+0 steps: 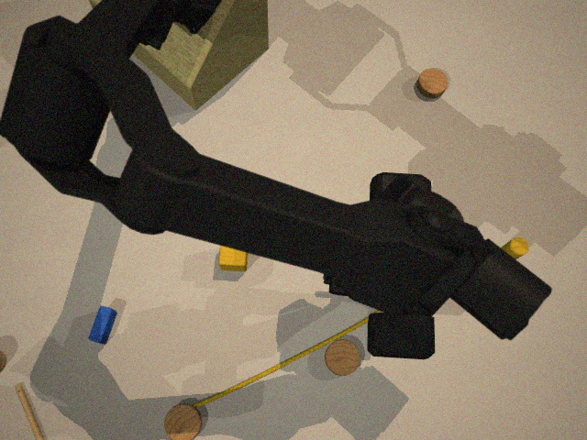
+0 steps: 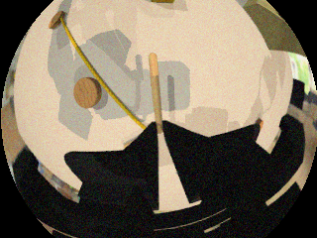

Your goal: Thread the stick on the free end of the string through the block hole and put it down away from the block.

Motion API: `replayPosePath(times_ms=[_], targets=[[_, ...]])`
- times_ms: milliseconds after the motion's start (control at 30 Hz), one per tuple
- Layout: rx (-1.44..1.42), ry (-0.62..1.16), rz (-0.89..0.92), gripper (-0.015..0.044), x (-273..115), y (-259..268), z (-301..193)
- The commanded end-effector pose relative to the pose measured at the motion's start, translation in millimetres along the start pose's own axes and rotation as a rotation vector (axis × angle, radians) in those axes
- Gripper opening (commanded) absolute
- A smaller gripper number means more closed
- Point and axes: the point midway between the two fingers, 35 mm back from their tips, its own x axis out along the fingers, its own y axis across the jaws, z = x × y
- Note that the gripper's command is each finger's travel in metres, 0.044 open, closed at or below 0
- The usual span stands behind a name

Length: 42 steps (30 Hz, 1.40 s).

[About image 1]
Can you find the blue rectangular block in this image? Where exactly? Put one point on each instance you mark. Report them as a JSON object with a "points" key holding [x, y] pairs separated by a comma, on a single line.
{"points": [[103, 324]]}

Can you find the yellow string with wooden stick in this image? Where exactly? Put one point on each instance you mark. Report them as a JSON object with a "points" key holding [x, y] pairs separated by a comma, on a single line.
{"points": [[286, 362]]}

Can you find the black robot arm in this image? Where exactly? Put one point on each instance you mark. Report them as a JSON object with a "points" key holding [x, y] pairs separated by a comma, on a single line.
{"points": [[406, 252]]}

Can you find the short yellow cylinder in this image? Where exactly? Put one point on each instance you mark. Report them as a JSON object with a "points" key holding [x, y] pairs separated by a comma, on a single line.
{"points": [[516, 248]]}

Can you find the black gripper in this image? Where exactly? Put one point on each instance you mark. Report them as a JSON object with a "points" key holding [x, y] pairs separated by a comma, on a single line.
{"points": [[400, 336]]}

